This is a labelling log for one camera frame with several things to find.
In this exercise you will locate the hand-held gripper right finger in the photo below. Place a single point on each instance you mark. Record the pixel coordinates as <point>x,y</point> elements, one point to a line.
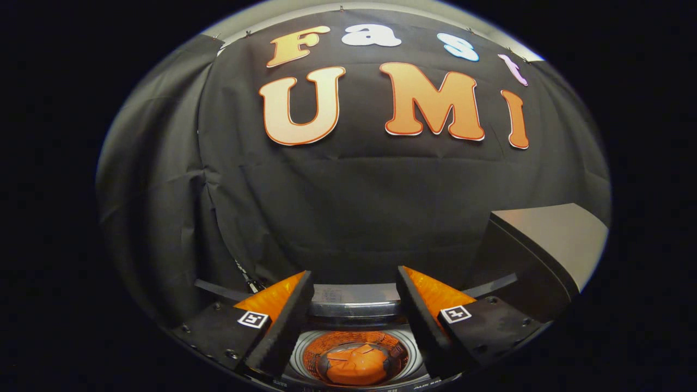
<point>422,332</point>

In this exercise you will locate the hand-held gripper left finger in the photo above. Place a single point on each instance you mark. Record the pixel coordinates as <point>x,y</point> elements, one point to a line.
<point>286,332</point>

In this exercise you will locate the grey washing machine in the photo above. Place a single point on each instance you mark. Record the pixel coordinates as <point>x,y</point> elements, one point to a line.
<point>299,365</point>

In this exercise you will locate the dark transparent washing machine lid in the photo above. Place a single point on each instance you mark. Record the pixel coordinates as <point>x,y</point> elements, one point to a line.
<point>354,299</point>

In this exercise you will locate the yellow polo shirt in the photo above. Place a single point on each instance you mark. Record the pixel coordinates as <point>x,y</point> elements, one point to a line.
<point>356,370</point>

